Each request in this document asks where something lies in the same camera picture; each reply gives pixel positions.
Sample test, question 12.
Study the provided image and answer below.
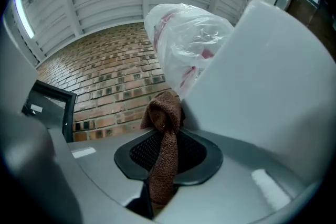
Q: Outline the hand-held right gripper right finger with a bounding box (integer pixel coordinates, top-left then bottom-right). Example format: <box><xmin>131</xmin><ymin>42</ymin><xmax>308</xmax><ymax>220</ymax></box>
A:
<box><xmin>156</xmin><ymin>128</ymin><xmax>308</xmax><ymax>224</ymax></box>

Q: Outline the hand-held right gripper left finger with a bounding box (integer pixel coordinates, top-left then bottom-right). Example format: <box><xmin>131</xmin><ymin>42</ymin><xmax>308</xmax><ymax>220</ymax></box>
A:
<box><xmin>67</xmin><ymin>130</ymin><xmax>158</xmax><ymax>218</ymax></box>

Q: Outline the brown cloth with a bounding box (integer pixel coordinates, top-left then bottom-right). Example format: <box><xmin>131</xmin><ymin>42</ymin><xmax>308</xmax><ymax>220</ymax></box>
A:
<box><xmin>140</xmin><ymin>91</ymin><xmax>186</xmax><ymax>206</ymax></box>

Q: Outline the white water dispenser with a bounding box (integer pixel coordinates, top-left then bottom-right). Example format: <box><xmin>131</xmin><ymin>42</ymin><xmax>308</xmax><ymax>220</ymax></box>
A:
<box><xmin>180</xmin><ymin>0</ymin><xmax>336</xmax><ymax>185</ymax></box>

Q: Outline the plastic-wrapped water bottle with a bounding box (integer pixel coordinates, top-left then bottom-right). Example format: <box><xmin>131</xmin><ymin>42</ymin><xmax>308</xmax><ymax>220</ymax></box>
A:
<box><xmin>143</xmin><ymin>3</ymin><xmax>236</xmax><ymax>98</ymax></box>

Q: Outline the black framed glass panel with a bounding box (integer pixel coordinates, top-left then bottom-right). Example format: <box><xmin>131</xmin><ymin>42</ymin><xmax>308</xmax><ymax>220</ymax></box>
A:
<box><xmin>21</xmin><ymin>79</ymin><xmax>77</xmax><ymax>143</ymax></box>

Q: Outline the ceiling light tube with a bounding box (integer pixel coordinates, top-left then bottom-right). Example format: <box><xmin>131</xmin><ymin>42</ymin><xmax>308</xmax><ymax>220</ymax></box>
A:
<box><xmin>13</xmin><ymin>0</ymin><xmax>36</xmax><ymax>39</ymax></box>

